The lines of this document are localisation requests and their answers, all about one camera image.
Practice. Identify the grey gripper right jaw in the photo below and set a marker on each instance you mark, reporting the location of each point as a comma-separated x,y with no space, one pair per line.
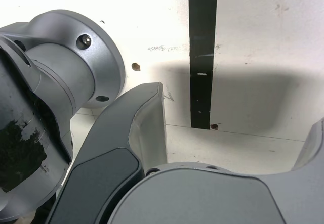
197,198

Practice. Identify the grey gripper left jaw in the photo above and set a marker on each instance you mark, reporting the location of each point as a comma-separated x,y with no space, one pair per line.
101,158

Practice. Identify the black tape strip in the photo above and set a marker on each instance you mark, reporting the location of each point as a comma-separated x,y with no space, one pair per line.
202,57

